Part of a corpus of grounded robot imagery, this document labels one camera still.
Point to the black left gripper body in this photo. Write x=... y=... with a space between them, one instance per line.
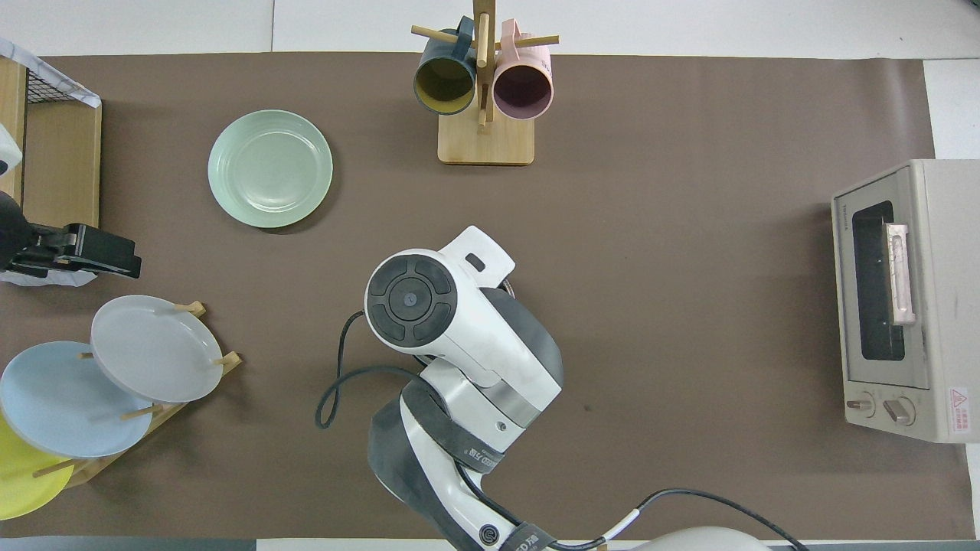
x=31 y=245

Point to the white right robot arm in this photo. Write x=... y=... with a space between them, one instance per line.
x=475 y=337

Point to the grey plate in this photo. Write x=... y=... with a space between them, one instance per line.
x=153 y=348

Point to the light blue plate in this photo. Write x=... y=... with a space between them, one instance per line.
x=61 y=398

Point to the wooden plate rack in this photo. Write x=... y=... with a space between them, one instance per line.
x=228 y=358

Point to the green plate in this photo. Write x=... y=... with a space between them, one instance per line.
x=269 y=168

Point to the yellow plate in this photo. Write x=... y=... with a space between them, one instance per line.
x=23 y=482

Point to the white plastic sheet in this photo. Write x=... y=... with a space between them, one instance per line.
x=38 y=282

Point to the wooden shelf box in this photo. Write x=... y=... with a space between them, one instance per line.
x=61 y=168

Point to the teal mug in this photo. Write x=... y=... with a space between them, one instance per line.
x=444 y=80

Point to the wooden mug tree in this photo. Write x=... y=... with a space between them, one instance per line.
x=486 y=141

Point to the pink ribbed mug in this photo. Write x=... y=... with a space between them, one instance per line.
x=523 y=88

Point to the brown table mat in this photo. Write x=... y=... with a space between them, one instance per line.
x=674 y=306

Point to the beige toaster oven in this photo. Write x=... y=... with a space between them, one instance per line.
x=942 y=306

